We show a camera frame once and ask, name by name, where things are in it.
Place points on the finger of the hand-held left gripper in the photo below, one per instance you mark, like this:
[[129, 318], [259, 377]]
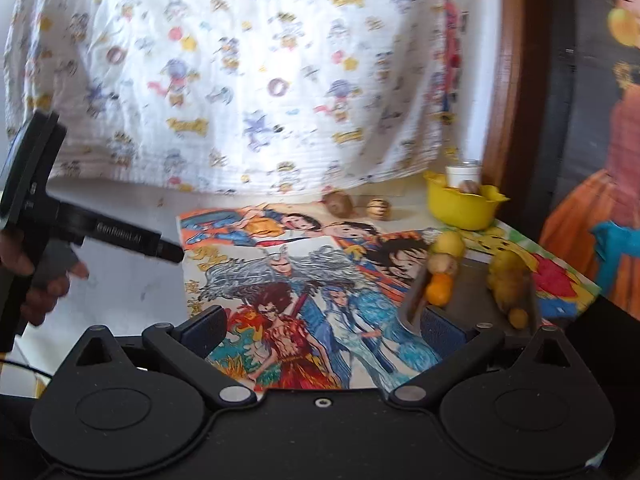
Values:
[[171, 252]]

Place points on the white printed blanket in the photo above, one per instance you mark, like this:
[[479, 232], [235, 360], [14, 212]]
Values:
[[250, 60]]

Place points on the cartoon boys poster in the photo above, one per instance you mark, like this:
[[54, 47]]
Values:
[[250, 225]]

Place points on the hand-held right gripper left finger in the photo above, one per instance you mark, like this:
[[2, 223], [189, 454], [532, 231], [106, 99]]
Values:
[[207, 332]]

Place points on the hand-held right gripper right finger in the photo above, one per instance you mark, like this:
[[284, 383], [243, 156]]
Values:
[[440, 332]]

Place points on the wooden post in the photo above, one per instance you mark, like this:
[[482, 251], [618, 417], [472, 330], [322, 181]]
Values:
[[505, 85]]

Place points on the oblong brown fruit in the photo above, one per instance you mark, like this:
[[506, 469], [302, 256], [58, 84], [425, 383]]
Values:
[[512, 290]]

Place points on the spiky-hair hero poster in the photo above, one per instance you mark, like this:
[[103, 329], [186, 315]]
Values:
[[395, 260]]

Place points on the wall poster orange dress figure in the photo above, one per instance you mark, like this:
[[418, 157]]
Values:
[[575, 220]]

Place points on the fantasy figures poster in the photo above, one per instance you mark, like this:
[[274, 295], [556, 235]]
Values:
[[310, 320]]

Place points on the yellow bowl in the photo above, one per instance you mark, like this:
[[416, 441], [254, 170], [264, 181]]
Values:
[[460, 210]]

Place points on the white jar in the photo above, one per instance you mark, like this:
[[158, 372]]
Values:
[[462, 174]]

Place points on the round brown fruit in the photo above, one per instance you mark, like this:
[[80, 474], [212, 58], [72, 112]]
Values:
[[442, 265]]

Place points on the metal tray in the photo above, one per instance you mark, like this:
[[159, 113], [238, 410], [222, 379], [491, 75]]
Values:
[[470, 295]]

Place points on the brown kiwi with sticker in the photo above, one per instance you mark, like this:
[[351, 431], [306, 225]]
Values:
[[339, 205]]

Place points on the small orange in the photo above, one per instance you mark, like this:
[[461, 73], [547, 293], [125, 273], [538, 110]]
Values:
[[518, 317], [439, 291]]

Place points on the striped pepino melon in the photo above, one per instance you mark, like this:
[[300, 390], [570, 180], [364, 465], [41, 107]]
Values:
[[470, 187], [378, 209]]

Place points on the yellow bear poster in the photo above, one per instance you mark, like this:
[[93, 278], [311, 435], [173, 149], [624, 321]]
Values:
[[555, 275]]

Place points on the person's left hand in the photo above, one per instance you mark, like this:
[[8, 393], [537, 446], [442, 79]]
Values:
[[47, 297]]

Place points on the dark metal frame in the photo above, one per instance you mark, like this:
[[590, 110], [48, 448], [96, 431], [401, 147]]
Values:
[[537, 85]]

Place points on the yellow lemon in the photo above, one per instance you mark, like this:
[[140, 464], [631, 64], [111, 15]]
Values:
[[505, 262], [449, 243]]

